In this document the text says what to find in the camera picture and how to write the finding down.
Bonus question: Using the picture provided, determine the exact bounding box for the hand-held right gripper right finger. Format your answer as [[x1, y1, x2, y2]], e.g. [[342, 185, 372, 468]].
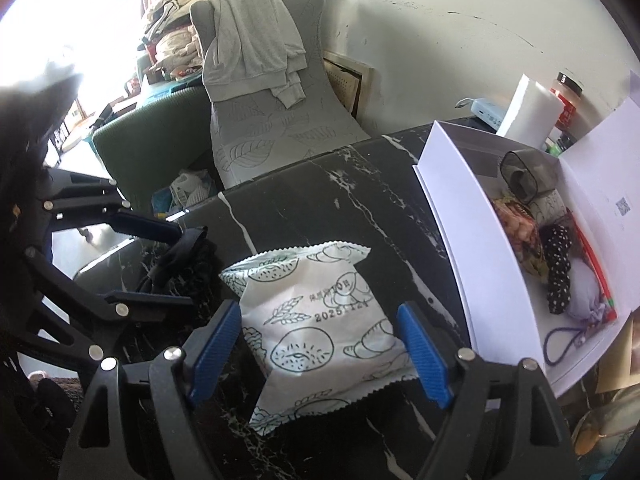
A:
[[396, 301, 581, 480]]

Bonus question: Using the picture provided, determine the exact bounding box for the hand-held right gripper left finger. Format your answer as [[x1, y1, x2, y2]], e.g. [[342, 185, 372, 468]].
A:
[[57, 299, 243, 480]]

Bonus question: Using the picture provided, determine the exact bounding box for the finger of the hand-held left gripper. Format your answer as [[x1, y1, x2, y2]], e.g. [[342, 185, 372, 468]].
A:
[[22, 245, 197, 376], [37, 167, 183, 246]]

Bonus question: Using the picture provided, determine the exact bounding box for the black fabric pouch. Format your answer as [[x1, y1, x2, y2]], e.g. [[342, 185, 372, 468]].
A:
[[137, 227, 221, 306]]

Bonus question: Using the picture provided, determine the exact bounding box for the white fruit print packet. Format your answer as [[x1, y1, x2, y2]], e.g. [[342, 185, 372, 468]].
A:
[[219, 241, 421, 436]]

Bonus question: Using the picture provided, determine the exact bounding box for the lavender cardboard gift box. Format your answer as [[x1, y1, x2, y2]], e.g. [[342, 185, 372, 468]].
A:
[[412, 67, 640, 398]]

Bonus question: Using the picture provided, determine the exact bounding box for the brown snack packet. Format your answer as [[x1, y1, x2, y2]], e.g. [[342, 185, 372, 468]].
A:
[[492, 195, 551, 278]]

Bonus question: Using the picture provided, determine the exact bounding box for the black polka dot cloth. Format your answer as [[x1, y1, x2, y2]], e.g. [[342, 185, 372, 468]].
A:
[[539, 224, 573, 316]]

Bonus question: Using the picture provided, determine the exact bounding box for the red snack packet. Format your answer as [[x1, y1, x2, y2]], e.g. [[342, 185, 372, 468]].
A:
[[567, 210, 618, 321]]

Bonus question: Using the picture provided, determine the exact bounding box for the white plastic bag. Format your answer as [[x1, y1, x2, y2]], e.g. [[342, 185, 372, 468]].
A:
[[152, 169, 221, 216]]

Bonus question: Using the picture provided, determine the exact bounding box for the green sofa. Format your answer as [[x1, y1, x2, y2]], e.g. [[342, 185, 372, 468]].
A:
[[92, 85, 223, 211]]

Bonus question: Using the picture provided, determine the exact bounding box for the grey leaf pattern chair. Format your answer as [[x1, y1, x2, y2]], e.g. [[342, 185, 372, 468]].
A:
[[189, 0, 386, 191]]

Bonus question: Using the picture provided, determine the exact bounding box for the pile of clothes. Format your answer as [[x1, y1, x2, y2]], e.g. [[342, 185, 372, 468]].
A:
[[136, 0, 221, 83]]

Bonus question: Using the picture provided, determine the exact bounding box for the white patterned snack packet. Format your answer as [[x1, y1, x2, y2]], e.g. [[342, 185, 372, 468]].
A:
[[530, 191, 568, 226]]

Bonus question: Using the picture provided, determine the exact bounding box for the grey sweater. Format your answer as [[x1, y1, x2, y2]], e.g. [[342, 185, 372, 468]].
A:
[[202, 0, 308, 108]]

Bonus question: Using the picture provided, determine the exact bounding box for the leaning framed picture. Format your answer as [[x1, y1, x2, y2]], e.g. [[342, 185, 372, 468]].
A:
[[322, 50, 375, 120]]

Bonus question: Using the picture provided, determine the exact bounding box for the pale blue device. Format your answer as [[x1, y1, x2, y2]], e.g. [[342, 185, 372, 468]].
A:
[[457, 96, 506, 128]]

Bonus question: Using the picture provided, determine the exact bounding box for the white paper towel roll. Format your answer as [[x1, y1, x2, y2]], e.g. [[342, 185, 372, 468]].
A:
[[496, 73, 565, 150]]

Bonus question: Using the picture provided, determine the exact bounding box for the red jar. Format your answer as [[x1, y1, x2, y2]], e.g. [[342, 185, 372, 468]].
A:
[[550, 72, 583, 131]]

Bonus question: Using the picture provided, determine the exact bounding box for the purple cord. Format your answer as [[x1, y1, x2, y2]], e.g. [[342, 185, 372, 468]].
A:
[[542, 320, 618, 367]]

